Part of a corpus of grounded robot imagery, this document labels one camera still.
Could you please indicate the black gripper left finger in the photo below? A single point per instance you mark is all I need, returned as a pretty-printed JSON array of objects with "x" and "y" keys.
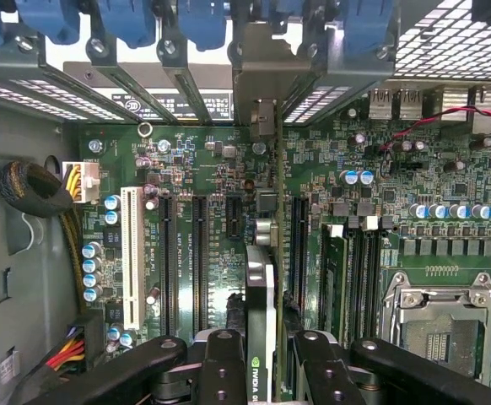
[{"x": 220, "y": 371}]

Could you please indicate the black open PC case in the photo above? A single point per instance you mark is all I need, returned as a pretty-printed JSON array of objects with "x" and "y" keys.
[{"x": 346, "y": 71}]

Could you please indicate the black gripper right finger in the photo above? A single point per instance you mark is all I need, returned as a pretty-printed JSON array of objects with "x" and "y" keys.
[{"x": 321, "y": 371}]

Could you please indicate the empty RAM slot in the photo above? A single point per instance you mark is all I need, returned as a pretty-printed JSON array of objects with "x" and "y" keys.
[
  {"x": 354, "y": 274},
  {"x": 368, "y": 274},
  {"x": 379, "y": 253}
]

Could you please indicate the black short expansion slot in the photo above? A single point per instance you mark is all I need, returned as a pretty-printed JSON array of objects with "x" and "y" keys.
[{"x": 233, "y": 217}]

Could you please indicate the white expansion slot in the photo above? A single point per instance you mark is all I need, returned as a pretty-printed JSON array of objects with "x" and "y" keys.
[{"x": 132, "y": 253}]

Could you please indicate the black long expansion slot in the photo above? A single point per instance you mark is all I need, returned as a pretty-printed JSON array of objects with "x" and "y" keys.
[
  {"x": 299, "y": 253},
  {"x": 168, "y": 261},
  {"x": 200, "y": 261}
]

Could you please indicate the green motherboard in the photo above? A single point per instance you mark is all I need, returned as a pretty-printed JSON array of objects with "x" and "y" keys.
[{"x": 313, "y": 147}]

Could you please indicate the CPU socket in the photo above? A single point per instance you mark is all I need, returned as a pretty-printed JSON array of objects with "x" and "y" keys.
[{"x": 439, "y": 329}]

